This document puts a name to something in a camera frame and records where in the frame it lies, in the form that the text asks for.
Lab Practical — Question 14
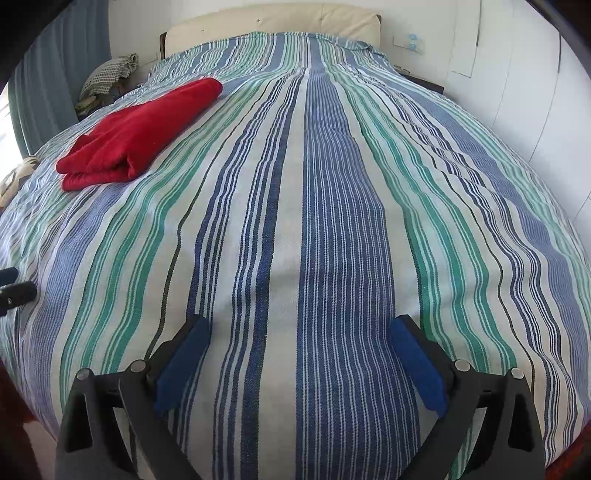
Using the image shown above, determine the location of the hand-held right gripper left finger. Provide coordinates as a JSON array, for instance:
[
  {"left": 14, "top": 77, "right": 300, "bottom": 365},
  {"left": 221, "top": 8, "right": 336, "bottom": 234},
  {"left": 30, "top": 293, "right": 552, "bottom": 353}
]
[{"left": 55, "top": 315, "right": 211, "bottom": 480}]

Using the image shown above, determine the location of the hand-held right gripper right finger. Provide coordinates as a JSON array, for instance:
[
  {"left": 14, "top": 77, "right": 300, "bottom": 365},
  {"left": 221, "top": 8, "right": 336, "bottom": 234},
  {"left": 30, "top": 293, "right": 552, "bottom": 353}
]
[{"left": 390, "top": 315, "right": 548, "bottom": 480}]

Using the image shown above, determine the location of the red knitted sweater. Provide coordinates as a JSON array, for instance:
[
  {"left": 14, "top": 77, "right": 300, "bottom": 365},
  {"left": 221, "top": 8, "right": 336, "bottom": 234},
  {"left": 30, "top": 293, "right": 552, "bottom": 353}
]
[{"left": 55, "top": 78, "right": 223, "bottom": 192}]

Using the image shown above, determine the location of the white printed cloth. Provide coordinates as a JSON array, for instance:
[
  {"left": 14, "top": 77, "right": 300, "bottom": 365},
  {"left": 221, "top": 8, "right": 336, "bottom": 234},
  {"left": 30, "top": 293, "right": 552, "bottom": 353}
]
[{"left": 0, "top": 156, "right": 40, "bottom": 208}]

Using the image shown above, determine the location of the striped blue green blanket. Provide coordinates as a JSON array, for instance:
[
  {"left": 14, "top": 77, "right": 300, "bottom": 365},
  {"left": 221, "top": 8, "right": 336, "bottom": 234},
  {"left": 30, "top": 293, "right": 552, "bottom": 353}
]
[{"left": 0, "top": 31, "right": 591, "bottom": 480}]

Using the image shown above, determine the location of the blue grey curtain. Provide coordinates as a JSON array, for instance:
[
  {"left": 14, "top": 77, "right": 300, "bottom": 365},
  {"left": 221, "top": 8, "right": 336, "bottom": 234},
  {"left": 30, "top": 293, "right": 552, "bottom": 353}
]
[{"left": 8, "top": 23, "right": 112, "bottom": 155}]

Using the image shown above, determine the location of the checked cloth pile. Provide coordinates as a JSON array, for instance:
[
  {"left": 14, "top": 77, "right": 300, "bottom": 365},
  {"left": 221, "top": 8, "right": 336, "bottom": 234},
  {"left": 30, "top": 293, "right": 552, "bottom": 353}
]
[{"left": 76, "top": 53, "right": 139, "bottom": 121}]

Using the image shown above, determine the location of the white wardrobe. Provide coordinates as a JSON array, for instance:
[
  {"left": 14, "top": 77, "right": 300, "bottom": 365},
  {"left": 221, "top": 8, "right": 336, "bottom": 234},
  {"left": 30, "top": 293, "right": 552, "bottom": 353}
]
[{"left": 480, "top": 0, "right": 591, "bottom": 227}]

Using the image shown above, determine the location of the dark wooden nightstand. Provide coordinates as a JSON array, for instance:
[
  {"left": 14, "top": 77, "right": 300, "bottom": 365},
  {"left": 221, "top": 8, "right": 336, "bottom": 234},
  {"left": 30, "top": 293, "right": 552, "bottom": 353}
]
[{"left": 394, "top": 65, "right": 445, "bottom": 95}]

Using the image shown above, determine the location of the cream padded headboard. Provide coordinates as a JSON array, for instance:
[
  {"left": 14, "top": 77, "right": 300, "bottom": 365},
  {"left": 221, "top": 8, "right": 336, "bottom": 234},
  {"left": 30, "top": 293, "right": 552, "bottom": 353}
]
[{"left": 164, "top": 4, "right": 382, "bottom": 61}]

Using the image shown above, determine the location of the white wall socket panel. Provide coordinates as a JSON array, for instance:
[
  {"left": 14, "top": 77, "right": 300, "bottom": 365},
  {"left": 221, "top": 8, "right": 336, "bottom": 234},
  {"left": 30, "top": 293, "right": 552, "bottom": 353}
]
[{"left": 392, "top": 32, "right": 424, "bottom": 51}]

